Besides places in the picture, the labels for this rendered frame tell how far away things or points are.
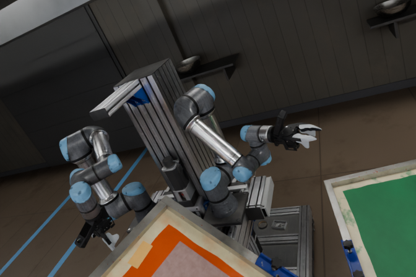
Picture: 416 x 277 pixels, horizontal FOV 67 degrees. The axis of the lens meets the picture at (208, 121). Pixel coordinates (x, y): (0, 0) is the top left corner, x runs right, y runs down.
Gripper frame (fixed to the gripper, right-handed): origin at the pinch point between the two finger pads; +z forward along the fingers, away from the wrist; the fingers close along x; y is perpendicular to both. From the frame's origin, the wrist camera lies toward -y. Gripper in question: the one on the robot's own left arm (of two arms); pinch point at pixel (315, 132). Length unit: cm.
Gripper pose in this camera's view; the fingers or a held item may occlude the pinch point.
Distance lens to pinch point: 126.0
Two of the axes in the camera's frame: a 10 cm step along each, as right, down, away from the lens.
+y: 4.6, 7.6, 4.6
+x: -5.5, 6.5, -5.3
